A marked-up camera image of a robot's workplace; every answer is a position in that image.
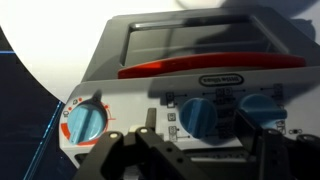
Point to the grey toy oven stove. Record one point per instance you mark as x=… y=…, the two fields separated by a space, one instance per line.
x=135 y=39

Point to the blue knob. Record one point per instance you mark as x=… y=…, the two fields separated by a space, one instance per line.
x=86 y=122
x=198 y=116
x=263 y=109

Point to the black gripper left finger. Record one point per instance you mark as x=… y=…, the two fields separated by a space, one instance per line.
x=155 y=158

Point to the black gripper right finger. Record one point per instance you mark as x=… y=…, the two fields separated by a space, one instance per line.
x=277 y=157

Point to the red oven door handle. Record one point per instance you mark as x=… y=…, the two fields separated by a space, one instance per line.
x=212 y=60

